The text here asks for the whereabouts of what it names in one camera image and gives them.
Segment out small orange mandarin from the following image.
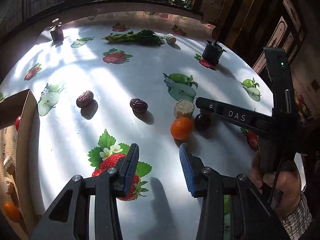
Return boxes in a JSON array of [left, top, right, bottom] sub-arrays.
[[170, 117, 194, 140], [2, 201, 21, 223]]

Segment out person's right forearm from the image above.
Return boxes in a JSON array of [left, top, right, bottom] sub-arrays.
[[280, 192, 320, 240]]

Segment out brown cardboard box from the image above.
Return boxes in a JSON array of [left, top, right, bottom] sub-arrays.
[[0, 89, 40, 240]]

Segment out beige corn cob piece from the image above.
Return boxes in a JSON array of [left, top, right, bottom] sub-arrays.
[[3, 155, 16, 175], [174, 99, 195, 119]]

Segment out small dark red jar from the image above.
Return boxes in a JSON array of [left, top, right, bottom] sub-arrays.
[[49, 18, 64, 41]]

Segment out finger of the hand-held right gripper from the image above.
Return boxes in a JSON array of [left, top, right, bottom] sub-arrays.
[[196, 97, 276, 137]]

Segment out floral cloth bundle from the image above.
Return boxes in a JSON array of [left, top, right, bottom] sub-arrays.
[[294, 90, 310, 115]]

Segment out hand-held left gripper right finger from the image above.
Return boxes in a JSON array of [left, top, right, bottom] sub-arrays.
[[179, 143, 290, 240]]

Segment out person's right hand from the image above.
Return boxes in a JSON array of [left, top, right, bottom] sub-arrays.
[[250, 152, 305, 221]]

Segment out beige cylinder cake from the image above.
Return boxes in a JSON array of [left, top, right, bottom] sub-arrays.
[[3, 177, 15, 195]]

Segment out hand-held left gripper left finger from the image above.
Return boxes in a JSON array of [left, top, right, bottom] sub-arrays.
[[29, 143, 140, 240]]

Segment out black cylindrical container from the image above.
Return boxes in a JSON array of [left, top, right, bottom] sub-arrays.
[[201, 39, 227, 65]]

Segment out dark purple plum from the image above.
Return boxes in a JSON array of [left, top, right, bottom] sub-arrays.
[[194, 113, 212, 132]]

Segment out dried red date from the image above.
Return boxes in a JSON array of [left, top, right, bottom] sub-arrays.
[[76, 90, 94, 108], [129, 98, 148, 113]]

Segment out bunch of green leafy vegetable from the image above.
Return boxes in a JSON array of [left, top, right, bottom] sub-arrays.
[[100, 29, 165, 47]]

